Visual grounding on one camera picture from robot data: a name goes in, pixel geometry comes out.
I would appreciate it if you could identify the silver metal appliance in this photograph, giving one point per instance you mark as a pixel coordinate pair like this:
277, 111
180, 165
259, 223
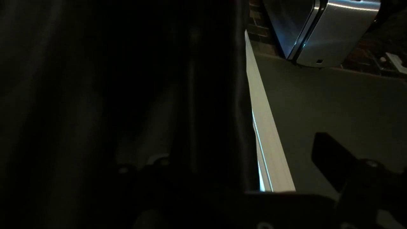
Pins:
335, 33

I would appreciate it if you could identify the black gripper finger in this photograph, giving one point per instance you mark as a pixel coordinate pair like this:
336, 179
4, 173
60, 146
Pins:
335, 163

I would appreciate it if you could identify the black curtain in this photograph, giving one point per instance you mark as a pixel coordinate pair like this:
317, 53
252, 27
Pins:
106, 97

